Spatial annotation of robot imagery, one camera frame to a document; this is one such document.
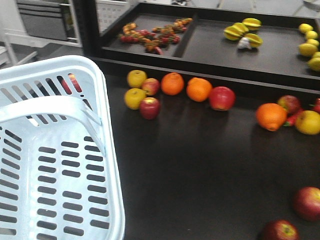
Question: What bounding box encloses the light blue plastic basket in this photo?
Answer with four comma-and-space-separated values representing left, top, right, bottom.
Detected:
0, 55, 125, 240

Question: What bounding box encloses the black wooden fruit display stand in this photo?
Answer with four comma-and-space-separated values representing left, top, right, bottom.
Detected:
77, 0, 320, 240

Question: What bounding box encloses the red apple beside oranges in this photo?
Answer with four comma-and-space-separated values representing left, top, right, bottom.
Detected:
208, 86, 236, 111

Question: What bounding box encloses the red apple on stand corner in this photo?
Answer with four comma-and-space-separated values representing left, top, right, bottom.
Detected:
60, 73, 82, 95

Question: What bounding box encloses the orange with navel left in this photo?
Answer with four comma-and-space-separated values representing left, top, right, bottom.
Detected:
255, 102, 287, 132

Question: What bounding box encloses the white garlic bulb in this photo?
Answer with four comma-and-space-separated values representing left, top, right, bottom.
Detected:
237, 37, 252, 50

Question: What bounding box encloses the red chili pepper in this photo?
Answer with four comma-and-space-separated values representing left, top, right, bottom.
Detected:
283, 108, 304, 127

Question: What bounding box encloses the dark red apple behind oranges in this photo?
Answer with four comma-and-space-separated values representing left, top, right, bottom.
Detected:
277, 95, 301, 115

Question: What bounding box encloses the yellow starfruit back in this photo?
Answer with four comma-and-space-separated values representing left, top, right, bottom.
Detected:
242, 18, 262, 31

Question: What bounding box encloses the yellow round fruit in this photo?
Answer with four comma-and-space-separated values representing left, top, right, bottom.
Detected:
294, 110, 320, 135

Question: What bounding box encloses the red bell pepper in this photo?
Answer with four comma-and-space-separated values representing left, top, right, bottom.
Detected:
309, 98, 320, 114

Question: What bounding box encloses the dark red apple lower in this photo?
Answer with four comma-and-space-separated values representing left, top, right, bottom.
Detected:
261, 219, 301, 240

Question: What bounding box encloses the dark red apple upper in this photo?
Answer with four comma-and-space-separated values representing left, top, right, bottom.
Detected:
292, 186, 320, 222

